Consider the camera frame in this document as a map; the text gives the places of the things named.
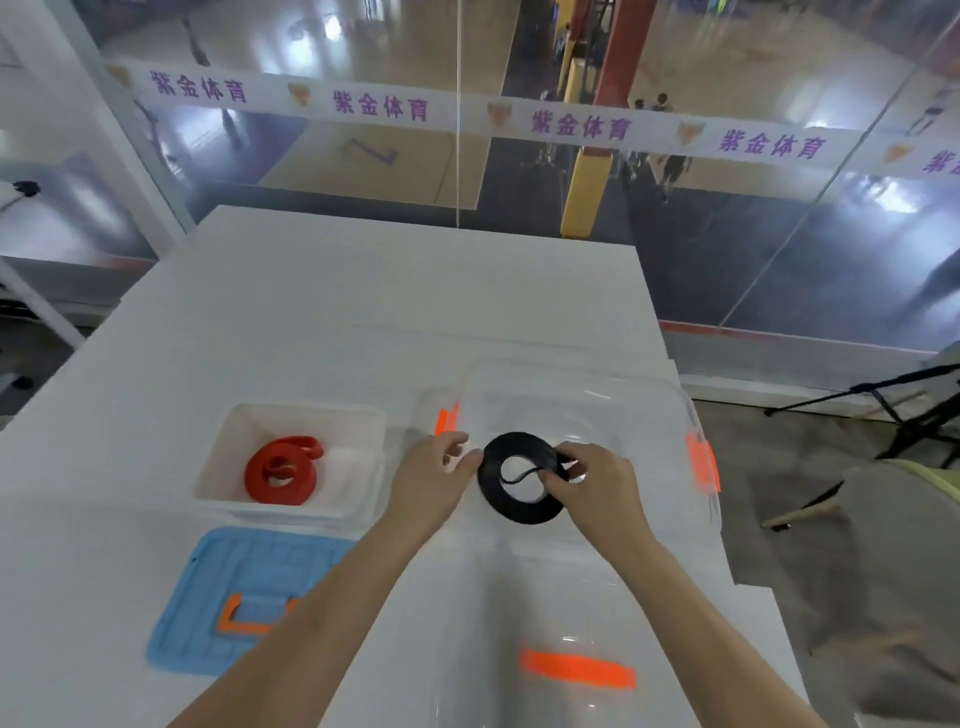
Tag person's left hand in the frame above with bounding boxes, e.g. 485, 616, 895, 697
382, 431, 485, 545

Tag person's right hand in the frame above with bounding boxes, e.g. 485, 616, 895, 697
541, 440, 658, 568

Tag small clear plastic box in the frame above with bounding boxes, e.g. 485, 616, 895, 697
193, 402, 389, 526

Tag large clear plastic box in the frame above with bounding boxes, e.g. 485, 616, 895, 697
416, 359, 725, 549

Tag black resistance band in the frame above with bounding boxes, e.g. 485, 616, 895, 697
477, 431, 571, 526

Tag red resistance band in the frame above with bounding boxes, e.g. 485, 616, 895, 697
243, 434, 326, 508

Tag clear lid orange handle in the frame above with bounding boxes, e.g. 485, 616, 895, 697
434, 554, 676, 728

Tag person's left forearm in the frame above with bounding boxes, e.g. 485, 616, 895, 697
168, 517, 429, 728

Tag person's right forearm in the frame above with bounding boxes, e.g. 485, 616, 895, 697
599, 536, 830, 728

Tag grey chair wooden legs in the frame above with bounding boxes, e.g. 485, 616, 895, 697
761, 458, 960, 721

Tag black tripod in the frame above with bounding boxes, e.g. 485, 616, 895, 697
763, 363, 960, 463

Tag red yellow pillar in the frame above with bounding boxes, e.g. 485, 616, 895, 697
560, 0, 658, 241

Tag white banner purple print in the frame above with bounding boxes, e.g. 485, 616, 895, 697
104, 59, 960, 181

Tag blue lid orange handle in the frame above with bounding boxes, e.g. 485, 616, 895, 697
146, 524, 358, 676

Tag white window frame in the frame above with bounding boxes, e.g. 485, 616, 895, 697
0, 0, 196, 260

